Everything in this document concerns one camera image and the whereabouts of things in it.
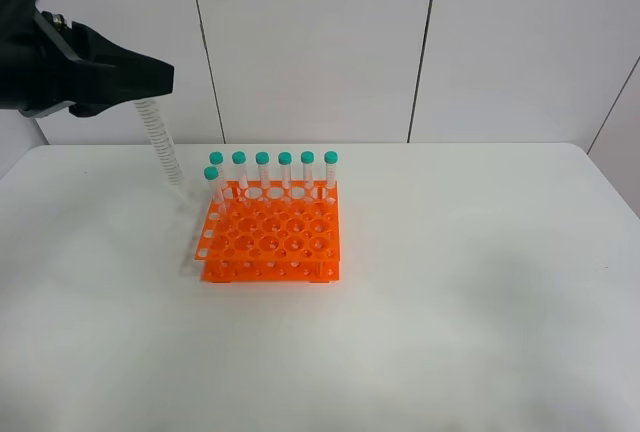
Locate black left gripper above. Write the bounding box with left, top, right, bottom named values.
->
left=1, top=9, right=175, bottom=119

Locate clear tube green cap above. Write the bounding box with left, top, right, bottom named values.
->
left=134, top=99, right=184, bottom=186

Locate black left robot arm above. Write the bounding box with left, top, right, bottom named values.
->
left=1, top=0, right=175, bottom=119

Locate rack tube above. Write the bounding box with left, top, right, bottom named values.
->
left=203, top=165, right=227, bottom=214
left=301, top=151, right=315, bottom=190
left=278, top=152, right=292, bottom=190
left=232, top=151, right=249, bottom=190
left=209, top=151, right=228, bottom=190
left=324, top=150, right=338, bottom=189
left=255, top=151, right=271, bottom=190

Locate rack tube front left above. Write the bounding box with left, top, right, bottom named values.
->
left=203, top=165, right=227, bottom=214

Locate orange test tube rack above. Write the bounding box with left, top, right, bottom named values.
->
left=194, top=180, right=341, bottom=283

